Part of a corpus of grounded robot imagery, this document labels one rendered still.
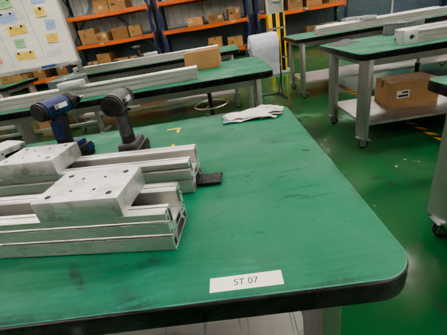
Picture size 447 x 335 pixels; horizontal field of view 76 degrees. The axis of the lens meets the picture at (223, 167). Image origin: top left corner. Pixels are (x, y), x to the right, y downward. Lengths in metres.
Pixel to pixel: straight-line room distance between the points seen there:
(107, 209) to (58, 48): 3.38
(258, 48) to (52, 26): 2.41
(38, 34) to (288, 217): 3.60
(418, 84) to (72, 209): 2.80
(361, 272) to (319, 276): 0.06
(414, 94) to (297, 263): 2.62
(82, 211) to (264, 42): 3.84
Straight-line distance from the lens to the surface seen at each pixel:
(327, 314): 0.61
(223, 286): 0.46
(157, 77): 2.24
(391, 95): 2.92
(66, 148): 0.83
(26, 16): 3.94
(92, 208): 0.53
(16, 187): 0.89
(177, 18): 11.14
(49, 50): 3.88
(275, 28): 6.22
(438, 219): 1.77
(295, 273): 0.47
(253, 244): 0.52
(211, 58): 2.63
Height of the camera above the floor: 1.13
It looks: 27 degrees down
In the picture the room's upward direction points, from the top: 10 degrees counter-clockwise
